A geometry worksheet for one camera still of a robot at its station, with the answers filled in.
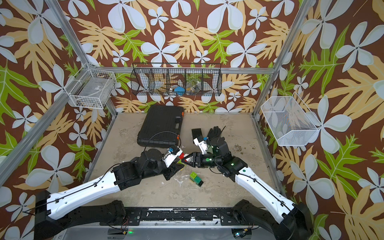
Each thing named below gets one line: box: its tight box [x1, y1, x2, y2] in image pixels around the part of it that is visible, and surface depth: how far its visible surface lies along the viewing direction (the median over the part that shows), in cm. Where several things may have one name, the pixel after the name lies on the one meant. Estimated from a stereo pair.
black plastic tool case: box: [137, 105, 185, 148], surface depth 107 cm
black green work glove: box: [207, 125, 228, 146], surface depth 109 cm
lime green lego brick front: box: [189, 171, 198, 182], surface depth 83 cm
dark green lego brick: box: [194, 175, 204, 188], surface depth 84 cm
